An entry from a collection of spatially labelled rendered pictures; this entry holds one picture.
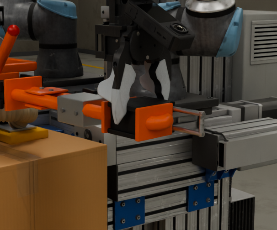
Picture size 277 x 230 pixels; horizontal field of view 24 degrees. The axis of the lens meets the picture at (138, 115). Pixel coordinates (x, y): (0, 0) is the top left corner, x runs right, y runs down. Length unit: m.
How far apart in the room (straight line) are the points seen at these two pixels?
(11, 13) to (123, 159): 0.69
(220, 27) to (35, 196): 0.57
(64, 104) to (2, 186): 0.23
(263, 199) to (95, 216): 2.88
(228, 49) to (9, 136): 0.53
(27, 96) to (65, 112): 0.11
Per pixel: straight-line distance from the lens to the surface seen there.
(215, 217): 2.05
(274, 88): 2.06
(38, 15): 2.01
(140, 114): 0.97
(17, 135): 1.42
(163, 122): 0.99
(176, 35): 0.94
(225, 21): 1.54
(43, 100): 1.17
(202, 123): 0.99
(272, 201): 4.20
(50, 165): 1.32
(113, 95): 0.99
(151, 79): 1.07
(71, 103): 1.10
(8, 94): 1.25
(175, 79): 1.60
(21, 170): 1.28
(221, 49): 1.56
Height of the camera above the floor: 1.31
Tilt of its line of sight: 11 degrees down
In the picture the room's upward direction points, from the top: straight up
